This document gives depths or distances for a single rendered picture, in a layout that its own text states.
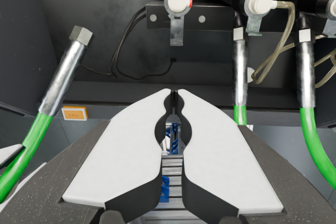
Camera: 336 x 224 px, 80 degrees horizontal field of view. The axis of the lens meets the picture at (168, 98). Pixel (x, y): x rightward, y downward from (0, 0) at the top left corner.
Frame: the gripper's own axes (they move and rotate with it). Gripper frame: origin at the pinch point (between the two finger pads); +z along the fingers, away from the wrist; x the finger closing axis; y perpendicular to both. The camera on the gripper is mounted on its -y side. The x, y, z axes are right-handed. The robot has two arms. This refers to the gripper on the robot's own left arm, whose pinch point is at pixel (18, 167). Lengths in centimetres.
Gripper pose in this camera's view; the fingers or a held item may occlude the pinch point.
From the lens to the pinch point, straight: 22.6
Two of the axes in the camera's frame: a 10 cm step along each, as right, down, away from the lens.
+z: 5.7, -7.3, 3.8
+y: -2.9, 2.5, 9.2
